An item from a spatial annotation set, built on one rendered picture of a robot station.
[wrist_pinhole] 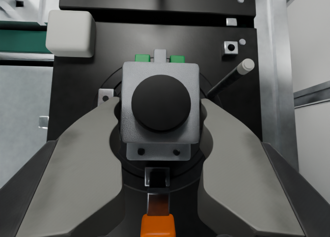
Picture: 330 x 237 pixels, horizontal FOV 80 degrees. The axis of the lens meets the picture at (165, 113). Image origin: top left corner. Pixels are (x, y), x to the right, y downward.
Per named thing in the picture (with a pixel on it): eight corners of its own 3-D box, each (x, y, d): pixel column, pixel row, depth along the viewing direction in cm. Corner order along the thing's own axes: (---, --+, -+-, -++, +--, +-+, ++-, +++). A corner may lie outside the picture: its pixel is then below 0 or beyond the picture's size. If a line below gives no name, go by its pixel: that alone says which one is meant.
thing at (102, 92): (116, 111, 20) (113, 109, 19) (101, 111, 20) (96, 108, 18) (117, 92, 20) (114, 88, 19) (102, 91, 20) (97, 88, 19)
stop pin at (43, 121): (65, 130, 26) (48, 128, 22) (55, 130, 26) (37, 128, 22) (66, 119, 26) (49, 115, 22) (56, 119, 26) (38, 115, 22)
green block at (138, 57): (151, 85, 21) (150, 68, 16) (139, 85, 21) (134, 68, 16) (151, 74, 21) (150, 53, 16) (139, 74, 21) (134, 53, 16)
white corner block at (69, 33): (98, 64, 25) (88, 49, 21) (61, 63, 25) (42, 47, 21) (100, 29, 25) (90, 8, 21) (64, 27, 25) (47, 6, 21)
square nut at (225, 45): (234, 57, 24) (238, 54, 23) (221, 57, 24) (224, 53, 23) (234, 45, 24) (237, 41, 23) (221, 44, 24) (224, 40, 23)
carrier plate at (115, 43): (259, 229, 23) (269, 238, 21) (46, 231, 22) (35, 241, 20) (249, 36, 26) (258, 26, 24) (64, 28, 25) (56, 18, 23)
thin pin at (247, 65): (214, 98, 21) (255, 70, 12) (207, 98, 21) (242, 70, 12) (214, 90, 21) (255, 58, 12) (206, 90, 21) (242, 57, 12)
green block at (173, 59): (178, 86, 21) (184, 69, 16) (166, 85, 21) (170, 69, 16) (178, 74, 21) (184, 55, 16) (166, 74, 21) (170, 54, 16)
